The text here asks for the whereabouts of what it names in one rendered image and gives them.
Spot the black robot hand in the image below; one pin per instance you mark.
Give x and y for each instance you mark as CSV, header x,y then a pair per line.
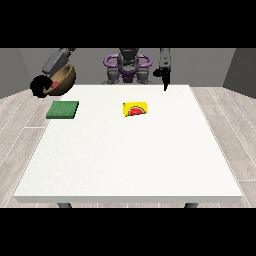
x,y
164,77
39,86

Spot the brown wooden bowl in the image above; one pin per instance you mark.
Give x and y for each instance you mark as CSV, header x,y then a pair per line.
x,y
65,79

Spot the small red ball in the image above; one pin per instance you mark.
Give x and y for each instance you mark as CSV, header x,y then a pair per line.
x,y
55,84

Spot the green square pad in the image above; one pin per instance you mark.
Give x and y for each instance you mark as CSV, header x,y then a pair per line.
x,y
62,109

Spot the yellow cup with melon print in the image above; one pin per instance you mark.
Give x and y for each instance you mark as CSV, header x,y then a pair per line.
x,y
135,109

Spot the grey robot trunk purple rings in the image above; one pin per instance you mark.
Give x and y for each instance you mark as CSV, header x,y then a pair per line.
x,y
127,68

